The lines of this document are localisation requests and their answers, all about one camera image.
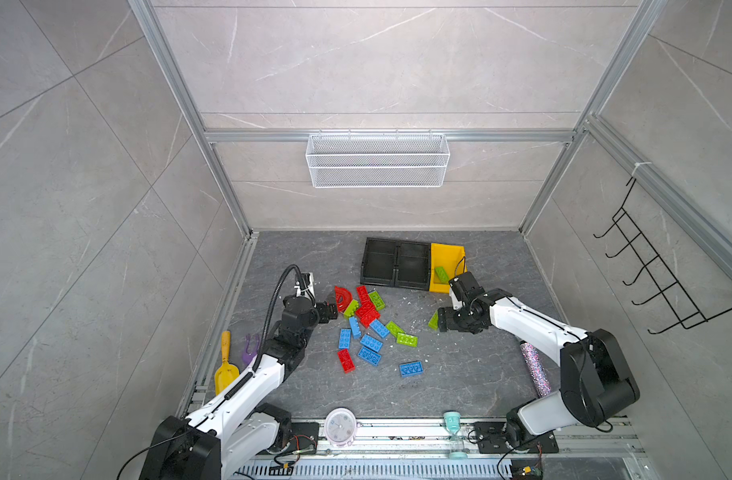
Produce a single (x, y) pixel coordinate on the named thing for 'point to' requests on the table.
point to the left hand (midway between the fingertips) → (317, 286)
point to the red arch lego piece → (343, 298)
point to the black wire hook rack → (687, 312)
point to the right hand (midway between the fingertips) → (449, 320)
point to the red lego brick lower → (346, 360)
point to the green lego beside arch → (350, 310)
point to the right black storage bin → (412, 265)
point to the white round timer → (340, 427)
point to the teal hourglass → (452, 420)
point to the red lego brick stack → (365, 309)
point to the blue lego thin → (355, 327)
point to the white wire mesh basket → (377, 160)
